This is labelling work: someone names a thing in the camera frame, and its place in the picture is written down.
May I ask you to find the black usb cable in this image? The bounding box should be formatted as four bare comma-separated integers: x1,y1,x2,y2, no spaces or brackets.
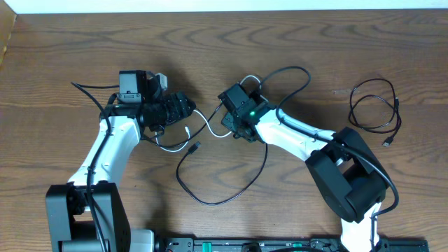
348,78,403,148
141,101,269,207

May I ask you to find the white usb cable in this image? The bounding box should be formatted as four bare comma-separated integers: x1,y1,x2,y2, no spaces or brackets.
153,74,263,153

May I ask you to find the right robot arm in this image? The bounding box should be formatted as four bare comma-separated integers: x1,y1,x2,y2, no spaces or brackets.
218,84,390,251

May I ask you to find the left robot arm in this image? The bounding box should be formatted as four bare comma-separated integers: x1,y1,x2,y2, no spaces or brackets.
45,70,196,251

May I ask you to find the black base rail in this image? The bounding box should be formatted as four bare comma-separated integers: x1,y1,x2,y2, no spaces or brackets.
129,229,430,252

